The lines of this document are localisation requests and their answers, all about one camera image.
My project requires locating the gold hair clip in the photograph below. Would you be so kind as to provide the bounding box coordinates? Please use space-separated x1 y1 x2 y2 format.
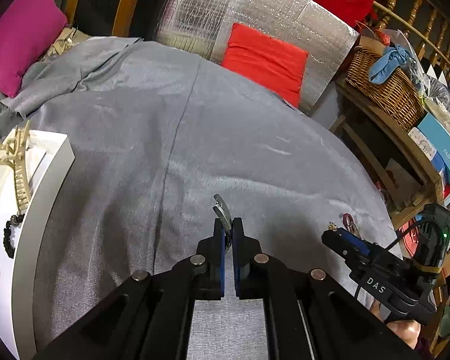
328 222 338 231

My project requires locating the silver hair clip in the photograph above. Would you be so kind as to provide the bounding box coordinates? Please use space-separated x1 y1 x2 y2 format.
213 193 232 233

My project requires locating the white jewelry tray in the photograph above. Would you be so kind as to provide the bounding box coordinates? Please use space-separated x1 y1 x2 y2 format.
0 130 74 359

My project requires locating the right hand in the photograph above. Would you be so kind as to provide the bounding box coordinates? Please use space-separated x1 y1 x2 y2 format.
369 299 421 349

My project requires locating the wooden shelf unit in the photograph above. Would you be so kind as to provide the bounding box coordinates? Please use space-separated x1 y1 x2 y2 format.
329 75 444 229

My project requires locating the grey bed blanket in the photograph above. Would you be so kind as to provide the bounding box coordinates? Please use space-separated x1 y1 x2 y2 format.
0 37 411 359

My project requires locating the teal fashion box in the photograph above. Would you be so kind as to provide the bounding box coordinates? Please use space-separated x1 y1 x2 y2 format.
418 113 450 184

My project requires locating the wicker basket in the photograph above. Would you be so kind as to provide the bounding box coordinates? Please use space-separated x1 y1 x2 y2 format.
345 46 425 132

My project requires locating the blue cloth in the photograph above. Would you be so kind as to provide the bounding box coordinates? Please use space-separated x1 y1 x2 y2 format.
368 45 413 85

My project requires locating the red cushion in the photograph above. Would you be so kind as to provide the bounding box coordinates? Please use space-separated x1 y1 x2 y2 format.
221 23 309 108

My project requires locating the cream claw hair clip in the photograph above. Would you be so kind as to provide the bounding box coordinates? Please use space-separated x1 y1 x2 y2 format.
0 121 32 215

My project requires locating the wooden stair railing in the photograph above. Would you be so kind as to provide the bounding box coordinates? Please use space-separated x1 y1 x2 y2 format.
374 0 450 88

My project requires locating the wooden cabinet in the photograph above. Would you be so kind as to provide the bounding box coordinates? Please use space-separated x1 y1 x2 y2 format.
64 0 160 38

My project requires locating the magenta pillow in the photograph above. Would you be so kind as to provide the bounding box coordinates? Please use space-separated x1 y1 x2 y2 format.
0 0 67 97

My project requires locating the black bead bracelet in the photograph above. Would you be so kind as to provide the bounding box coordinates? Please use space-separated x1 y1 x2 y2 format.
2 213 26 260

